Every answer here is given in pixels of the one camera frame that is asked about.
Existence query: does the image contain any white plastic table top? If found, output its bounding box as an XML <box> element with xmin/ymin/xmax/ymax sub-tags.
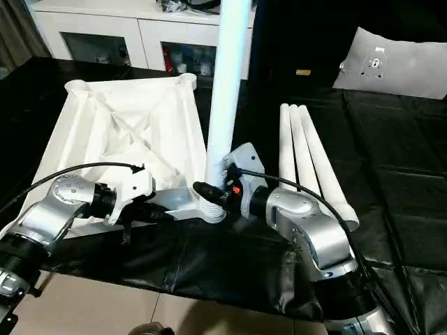
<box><xmin>20</xmin><ymin>72</ymin><xmax>228</xmax><ymax>241</ymax></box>

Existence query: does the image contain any black work mat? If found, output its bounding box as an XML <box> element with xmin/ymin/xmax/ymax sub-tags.
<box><xmin>0</xmin><ymin>57</ymin><xmax>447</xmax><ymax>335</ymax></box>

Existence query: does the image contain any brown curtain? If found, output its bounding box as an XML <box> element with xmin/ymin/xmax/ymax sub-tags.
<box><xmin>0</xmin><ymin>0</ymin><xmax>50</xmax><ymax>76</ymax></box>

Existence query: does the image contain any grey printed cushion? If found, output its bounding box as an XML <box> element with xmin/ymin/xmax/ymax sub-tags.
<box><xmin>331</xmin><ymin>27</ymin><xmax>447</xmax><ymax>101</ymax></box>

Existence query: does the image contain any white glass-door cabinet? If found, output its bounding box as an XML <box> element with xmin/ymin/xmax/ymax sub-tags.
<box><xmin>29</xmin><ymin>0</ymin><xmax>258</xmax><ymax>80</ymax></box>

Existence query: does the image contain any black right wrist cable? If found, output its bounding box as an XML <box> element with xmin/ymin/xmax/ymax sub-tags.
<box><xmin>228</xmin><ymin>166</ymin><xmax>388</xmax><ymax>315</ymax></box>

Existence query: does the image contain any dark left robot foot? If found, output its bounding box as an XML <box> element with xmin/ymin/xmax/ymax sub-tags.
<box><xmin>134</xmin><ymin>322</ymin><xmax>175</xmax><ymax>335</ymax></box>

